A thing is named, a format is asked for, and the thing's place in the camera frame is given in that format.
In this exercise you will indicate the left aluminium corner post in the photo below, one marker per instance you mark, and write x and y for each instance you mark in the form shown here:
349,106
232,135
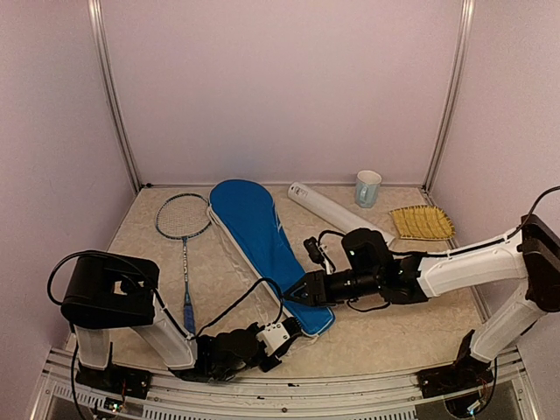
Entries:
116,115

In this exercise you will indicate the blue badminton racket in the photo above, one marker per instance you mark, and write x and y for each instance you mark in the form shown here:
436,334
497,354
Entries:
181,218

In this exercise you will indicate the blue racket cover bag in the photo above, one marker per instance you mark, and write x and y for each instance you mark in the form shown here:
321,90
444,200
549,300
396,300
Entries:
247,214

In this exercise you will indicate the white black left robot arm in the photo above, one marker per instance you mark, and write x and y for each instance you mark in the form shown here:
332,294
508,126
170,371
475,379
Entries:
110,291

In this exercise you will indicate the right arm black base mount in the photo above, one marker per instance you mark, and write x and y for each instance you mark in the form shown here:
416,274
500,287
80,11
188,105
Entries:
464,373

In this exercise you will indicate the white shuttlecock tube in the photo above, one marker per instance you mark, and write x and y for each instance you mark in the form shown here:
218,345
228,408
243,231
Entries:
331,211

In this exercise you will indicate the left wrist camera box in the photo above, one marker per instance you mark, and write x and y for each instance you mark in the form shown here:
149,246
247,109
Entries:
274,335

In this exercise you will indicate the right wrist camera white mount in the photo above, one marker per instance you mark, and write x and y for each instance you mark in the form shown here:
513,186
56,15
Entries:
318,255

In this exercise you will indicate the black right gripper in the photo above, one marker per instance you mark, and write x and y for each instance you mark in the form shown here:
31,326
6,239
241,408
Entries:
315,280

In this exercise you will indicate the aluminium front rail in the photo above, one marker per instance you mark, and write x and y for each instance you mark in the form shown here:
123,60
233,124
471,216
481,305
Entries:
394,395

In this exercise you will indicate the aluminium corner post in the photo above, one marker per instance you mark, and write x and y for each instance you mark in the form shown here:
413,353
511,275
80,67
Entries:
116,115
452,94

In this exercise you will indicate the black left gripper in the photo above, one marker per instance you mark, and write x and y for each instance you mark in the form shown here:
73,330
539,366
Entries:
276,360

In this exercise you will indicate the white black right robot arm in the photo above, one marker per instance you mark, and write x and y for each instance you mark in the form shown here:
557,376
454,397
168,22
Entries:
528,253

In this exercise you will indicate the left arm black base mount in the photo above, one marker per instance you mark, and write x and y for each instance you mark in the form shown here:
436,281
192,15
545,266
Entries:
116,379

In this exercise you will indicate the light blue ceramic mug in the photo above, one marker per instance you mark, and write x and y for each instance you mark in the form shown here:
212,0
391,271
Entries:
367,188

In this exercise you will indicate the right aluminium corner post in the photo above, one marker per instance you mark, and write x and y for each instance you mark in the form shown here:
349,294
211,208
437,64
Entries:
452,94

